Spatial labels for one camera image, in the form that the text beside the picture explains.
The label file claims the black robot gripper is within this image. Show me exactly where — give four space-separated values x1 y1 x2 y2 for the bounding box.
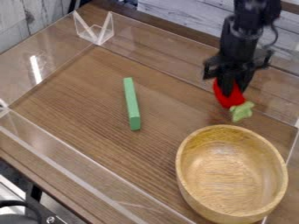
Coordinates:
203 49 274 96

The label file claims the red plush strawberry toy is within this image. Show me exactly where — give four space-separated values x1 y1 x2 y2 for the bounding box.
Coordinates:
212 80 255 123

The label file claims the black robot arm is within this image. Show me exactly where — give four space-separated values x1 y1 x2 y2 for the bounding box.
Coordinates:
203 0 282 97

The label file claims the green rectangular block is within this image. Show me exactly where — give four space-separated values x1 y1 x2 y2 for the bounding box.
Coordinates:
124 77 142 130

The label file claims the wooden bowl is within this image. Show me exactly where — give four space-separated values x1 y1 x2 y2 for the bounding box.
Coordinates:
175 124 288 224

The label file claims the clear acrylic corner bracket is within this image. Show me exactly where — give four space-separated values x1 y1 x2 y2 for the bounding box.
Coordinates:
72 11 115 46

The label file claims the clear acrylic tray wall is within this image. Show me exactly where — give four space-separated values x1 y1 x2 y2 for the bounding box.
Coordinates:
0 99 190 224

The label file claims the black cable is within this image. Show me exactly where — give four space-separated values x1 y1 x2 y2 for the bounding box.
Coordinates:
0 199 40 224

